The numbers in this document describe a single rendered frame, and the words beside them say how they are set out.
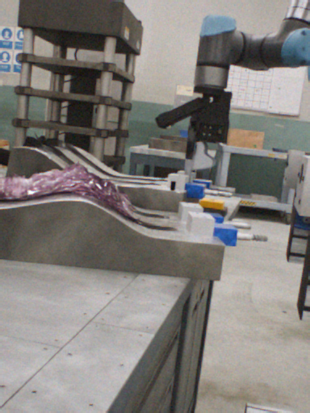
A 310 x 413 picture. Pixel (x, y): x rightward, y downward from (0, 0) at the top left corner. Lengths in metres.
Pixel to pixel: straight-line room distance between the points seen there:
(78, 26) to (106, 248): 4.42
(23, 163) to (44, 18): 4.09
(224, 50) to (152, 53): 6.45
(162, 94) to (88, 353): 7.15
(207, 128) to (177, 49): 6.43
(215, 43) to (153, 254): 0.58
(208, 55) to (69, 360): 0.87
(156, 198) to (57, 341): 0.61
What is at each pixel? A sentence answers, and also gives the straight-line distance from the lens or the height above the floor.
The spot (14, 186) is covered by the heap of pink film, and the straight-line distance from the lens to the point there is 0.89.
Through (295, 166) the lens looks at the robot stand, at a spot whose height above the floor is 0.96.
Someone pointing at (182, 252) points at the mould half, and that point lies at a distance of 0.82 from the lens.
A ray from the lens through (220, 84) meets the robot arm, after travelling 1.25.
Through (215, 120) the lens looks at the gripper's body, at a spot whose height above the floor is 1.04.
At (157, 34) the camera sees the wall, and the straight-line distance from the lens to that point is 7.72.
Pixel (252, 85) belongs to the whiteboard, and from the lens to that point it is 7.58.
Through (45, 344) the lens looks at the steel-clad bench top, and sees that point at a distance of 0.55.
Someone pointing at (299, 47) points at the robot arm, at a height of 1.20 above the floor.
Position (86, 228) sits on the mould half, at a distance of 0.81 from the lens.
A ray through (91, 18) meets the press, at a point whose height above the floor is 1.84.
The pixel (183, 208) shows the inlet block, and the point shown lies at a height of 0.88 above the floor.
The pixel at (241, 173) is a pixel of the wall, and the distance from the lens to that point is 7.58.
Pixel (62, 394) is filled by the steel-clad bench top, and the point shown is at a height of 0.80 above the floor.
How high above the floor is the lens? 1.01
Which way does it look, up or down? 9 degrees down
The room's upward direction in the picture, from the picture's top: 7 degrees clockwise
